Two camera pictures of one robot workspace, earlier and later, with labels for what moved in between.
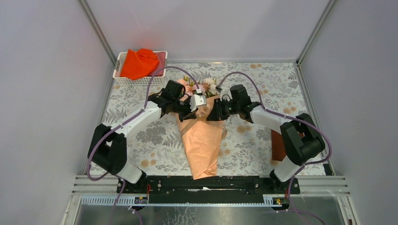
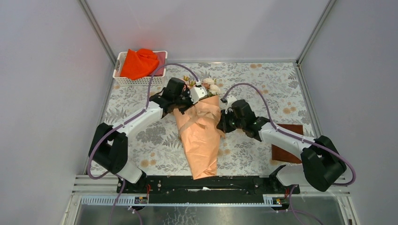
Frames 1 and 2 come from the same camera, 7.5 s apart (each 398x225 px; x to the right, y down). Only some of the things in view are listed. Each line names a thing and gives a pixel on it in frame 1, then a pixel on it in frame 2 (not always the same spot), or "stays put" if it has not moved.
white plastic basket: [157, 79] stays put
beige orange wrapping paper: [203, 139] stays put
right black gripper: [217, 113] → [222, 123]
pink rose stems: [207, 89] stays put
